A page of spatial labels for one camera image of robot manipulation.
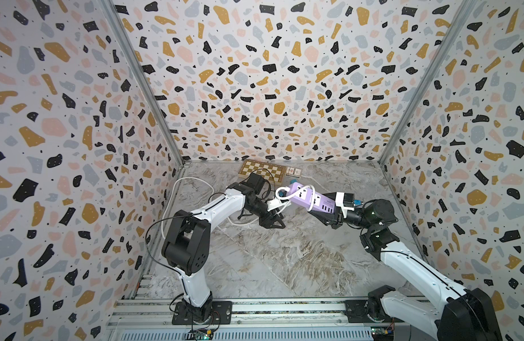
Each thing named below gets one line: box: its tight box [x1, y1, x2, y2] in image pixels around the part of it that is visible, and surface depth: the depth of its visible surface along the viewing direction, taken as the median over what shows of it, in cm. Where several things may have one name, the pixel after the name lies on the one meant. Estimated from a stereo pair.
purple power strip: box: [288, 181, 336, 214], surface depth 63 cm
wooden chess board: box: [237, 159, 288, 186], surface depth 118 cm
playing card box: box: [284, 166, 303, 180], surface depth 119 cm
